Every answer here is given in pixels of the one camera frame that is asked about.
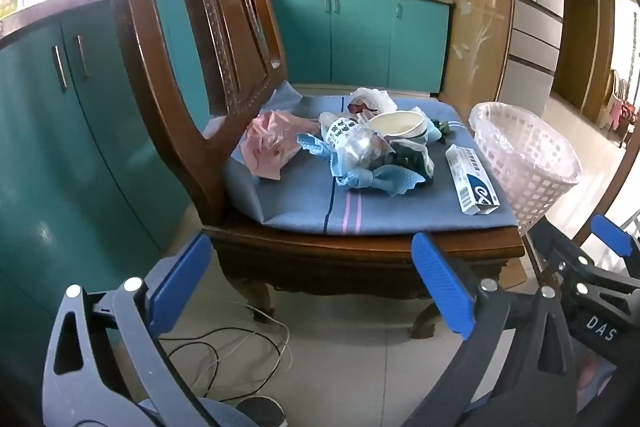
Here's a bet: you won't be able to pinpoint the person's dark shoe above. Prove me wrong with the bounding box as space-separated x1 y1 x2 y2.
235 397 288 427

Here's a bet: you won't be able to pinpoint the white and blue carton box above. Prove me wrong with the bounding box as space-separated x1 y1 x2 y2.
445 144 501 216

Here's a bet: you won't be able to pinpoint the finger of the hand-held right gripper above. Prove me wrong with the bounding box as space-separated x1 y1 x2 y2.
570 214 640 303
525 218 572 293

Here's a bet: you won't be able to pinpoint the white paper cup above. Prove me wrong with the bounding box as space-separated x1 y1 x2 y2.
367 111 427 146

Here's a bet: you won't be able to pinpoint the carved wooden chair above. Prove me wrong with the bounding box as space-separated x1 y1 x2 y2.
109 0 528 340

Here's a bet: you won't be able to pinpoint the blue face mask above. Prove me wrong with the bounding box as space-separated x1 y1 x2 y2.
297 133 429 198

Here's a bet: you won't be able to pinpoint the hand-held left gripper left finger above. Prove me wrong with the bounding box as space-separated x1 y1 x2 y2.
42 232 241 427

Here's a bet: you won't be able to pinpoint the large pink plastic bag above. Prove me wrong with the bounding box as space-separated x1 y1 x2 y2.
240 109 321 182

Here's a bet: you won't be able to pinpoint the dark green packet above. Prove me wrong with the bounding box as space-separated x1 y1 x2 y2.
390 119 452 180

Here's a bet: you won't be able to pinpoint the chairs with pink clothes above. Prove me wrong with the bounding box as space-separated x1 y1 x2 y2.
595 69 640 148

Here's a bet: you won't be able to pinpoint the white lattice plastic basket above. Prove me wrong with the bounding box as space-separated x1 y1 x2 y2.
468 102 582 235

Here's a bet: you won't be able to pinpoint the black floor cable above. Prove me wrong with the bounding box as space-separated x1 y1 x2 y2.
160 326 293 404

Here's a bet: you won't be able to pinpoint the silver refrigerator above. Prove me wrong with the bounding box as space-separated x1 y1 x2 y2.
495 0 566 102

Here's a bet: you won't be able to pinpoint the wooden glass partition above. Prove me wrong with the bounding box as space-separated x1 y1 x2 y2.
425 0 516 108

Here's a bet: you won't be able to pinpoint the blue striped seat cushion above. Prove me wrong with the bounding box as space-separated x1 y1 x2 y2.
220 82 518 238

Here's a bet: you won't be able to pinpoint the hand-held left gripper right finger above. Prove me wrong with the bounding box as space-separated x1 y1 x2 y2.
405 232 578 427

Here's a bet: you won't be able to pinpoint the teal side cabinets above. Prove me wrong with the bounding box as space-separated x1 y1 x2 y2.
0 0 211 308

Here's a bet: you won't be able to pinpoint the white plastic bag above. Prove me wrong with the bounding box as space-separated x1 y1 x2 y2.
349 87 399 114

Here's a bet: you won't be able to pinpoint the white floor cable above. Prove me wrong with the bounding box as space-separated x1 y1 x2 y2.
200 301 293 389

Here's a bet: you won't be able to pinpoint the clear plastic bottle with label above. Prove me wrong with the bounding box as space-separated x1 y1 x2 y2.
320 112 396 172

